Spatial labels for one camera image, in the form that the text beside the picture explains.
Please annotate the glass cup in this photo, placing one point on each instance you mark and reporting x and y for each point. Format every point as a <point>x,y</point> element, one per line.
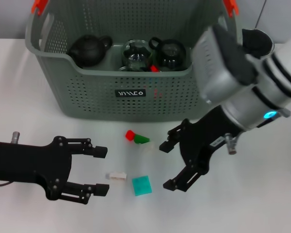
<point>123,69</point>

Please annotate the white building block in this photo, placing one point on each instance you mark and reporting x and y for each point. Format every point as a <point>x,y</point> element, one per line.
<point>149,147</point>
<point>115,176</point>

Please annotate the grey-green perforated storage basket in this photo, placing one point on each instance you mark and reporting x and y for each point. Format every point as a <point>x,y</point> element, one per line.
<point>99,102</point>

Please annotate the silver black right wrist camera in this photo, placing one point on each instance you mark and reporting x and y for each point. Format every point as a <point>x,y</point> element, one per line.
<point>213,72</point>

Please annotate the clear glass teapot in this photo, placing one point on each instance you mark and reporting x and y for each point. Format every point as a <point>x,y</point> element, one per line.
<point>137,54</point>

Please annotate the teal building block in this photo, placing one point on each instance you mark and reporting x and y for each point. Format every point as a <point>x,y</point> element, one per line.
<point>141,185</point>

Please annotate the small red building block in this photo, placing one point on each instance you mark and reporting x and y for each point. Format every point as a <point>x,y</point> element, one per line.
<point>130,134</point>
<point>154,68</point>

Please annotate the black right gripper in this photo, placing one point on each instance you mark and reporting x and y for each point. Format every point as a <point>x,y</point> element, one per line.
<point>201,140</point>

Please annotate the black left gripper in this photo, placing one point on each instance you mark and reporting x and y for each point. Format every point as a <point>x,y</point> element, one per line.
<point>26,162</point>

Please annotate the black ceramic teapot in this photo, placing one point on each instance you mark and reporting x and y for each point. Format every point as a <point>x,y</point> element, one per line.
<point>87,51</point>

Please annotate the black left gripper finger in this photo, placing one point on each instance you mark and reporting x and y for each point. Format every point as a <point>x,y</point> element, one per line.
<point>101,189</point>

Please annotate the green building block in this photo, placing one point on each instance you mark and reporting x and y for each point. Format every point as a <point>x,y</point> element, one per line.
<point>141,138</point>

